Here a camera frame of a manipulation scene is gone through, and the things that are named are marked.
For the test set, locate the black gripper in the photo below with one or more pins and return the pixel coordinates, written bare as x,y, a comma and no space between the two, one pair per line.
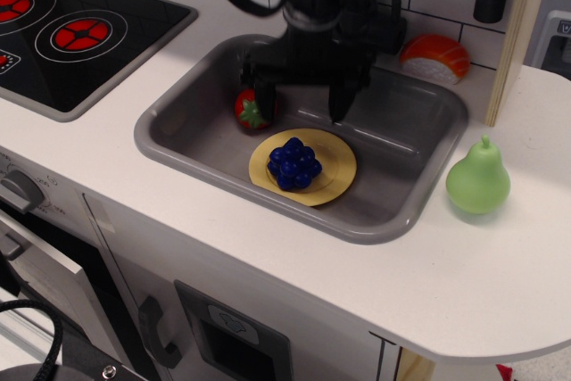
299,58

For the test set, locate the blue toy blueberries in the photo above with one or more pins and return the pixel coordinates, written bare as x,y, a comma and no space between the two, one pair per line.
293,165

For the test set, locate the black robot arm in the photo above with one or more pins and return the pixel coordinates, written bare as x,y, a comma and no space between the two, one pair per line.
341,17

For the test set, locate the yellow toy plate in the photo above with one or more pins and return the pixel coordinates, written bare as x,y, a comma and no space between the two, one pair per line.
336,157

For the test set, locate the grey toy sink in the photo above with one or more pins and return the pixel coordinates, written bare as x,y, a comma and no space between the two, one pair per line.
401,130

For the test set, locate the red toy strawberry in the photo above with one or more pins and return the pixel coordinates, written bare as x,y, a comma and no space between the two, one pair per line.
247,111

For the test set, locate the salmon sushi toy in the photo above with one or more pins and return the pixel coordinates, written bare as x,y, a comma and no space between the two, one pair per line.
435,57

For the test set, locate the green toy pear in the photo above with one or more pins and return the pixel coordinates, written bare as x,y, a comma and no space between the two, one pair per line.
479,183

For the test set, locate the black toy stovetop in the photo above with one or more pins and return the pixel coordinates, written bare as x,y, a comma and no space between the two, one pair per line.
60,57

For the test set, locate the grey appliance background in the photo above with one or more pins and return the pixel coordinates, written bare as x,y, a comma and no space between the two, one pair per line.
552,52

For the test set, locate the grey dishwasher panel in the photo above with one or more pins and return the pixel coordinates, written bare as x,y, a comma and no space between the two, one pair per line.
232,342

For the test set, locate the wooden side panel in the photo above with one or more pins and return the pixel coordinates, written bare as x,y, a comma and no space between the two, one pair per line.
519,32

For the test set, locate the grey oven knob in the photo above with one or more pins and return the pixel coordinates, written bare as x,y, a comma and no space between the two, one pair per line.
20,192

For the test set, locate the grey cabinet door handle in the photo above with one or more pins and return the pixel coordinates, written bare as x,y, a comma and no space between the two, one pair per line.
149,318

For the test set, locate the grey oven door handle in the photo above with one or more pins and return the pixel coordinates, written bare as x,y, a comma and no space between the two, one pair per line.
12,246

